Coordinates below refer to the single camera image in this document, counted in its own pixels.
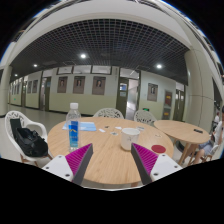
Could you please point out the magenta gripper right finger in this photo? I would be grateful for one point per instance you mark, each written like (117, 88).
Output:
(152, 166)

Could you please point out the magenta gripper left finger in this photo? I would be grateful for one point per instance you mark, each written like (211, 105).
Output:
(71, 167)

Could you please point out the clear plastic water bottle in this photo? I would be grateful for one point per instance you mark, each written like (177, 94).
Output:
(73, 127)

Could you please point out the red round coaster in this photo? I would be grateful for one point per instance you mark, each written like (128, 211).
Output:
(158, 148)

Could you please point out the white paper cup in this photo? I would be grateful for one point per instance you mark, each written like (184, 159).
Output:
(129, 136)

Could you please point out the round wooden table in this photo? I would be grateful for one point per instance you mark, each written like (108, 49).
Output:
(183, 132)
(110, 163)

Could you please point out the blue paper sheet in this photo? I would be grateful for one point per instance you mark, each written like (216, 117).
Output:
(87, 126)

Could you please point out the white lattice chair right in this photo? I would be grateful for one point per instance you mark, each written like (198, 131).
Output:
(145, 117)

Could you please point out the white lattice chair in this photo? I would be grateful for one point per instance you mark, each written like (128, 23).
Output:
(109, 112)
(145, 117)

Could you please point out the black bag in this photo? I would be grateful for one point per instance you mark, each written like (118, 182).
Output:
(29, 141)

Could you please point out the white lattice chair middle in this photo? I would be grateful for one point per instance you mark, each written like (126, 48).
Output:
(109, 112)

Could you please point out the black phone on table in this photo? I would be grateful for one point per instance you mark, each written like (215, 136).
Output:
(199, 131)

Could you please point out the seated person in white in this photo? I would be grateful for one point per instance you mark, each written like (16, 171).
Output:
(216, 139)

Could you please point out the open dark door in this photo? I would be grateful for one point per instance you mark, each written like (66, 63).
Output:
(122, 95)

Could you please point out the white chair with bag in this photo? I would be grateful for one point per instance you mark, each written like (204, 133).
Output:
(25, 123)

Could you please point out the framed portrait right wall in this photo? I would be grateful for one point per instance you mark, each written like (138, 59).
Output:
(152, 92)

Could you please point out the framed portrait on wall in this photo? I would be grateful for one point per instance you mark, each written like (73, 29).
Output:
(98, 87)
(79, 83)
(62, 84)

